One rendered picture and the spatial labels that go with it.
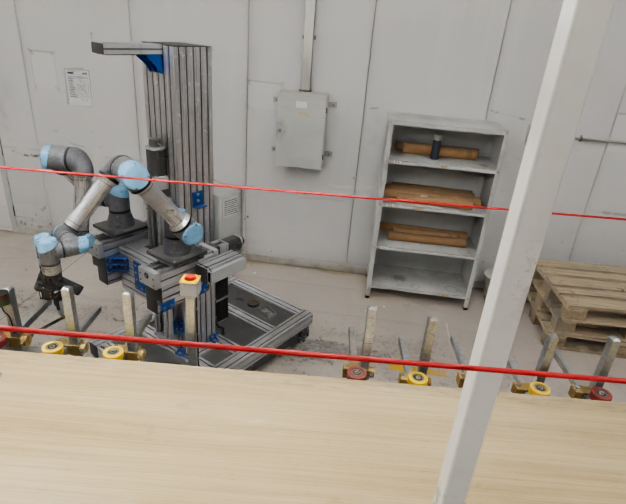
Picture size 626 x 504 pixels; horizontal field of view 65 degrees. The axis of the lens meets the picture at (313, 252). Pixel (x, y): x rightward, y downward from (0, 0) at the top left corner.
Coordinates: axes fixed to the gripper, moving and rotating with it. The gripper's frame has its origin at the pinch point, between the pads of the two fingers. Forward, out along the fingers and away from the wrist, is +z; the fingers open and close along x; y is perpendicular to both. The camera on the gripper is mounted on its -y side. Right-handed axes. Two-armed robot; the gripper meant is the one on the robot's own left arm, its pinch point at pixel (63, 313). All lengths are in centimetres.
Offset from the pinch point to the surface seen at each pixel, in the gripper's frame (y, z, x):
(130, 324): -33.3, -3.9, 9.6
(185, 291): -58, -23, 11
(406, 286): -191, 81, -202
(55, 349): -6.0, 4.0, 19.9
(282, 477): -103, 5, 71
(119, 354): -32.0, 4.0, 19.7
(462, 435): -139, -54, 107
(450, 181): -220, -7, -238
